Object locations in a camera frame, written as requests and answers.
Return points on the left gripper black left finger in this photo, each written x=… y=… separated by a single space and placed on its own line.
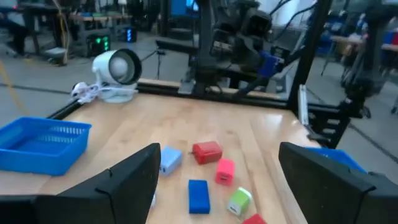
x=93 y=202

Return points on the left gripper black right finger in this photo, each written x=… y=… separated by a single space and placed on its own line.
x=329 y=193

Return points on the dark blue oblong item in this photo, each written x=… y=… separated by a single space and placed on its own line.
x=268 y=64

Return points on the red wall charger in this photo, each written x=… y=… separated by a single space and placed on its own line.
x=207 y=152
x=255 y=219

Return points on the light blue wall charger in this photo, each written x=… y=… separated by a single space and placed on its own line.
x=170 y=160

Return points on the green wall charger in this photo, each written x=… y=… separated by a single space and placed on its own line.
x=240 y=201

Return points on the blue rectangular block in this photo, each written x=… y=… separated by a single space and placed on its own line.
x=199 y=196

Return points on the pink wall charger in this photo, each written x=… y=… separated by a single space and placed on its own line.
x=224 y=172

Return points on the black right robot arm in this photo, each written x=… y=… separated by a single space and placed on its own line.
x=206 y=37

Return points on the blue plastic basket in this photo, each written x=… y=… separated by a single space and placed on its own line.
x=40 y=149
x=339 y=157

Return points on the blue monitor screen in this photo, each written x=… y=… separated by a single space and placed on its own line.
x=180 y=7

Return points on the white light bar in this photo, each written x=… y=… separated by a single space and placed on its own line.
x=303 y=104

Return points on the black stand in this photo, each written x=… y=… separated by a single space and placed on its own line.
x=357 y=90

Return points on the black box blue lights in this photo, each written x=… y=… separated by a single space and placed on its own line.
x=130 y=35

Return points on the black computer green lights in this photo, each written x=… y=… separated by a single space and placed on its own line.
x=98 y=43

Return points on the wooden background table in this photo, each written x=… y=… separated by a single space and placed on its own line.
x=99 y=18

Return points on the black aluminium table frame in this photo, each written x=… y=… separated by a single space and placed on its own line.
x=311 y=46

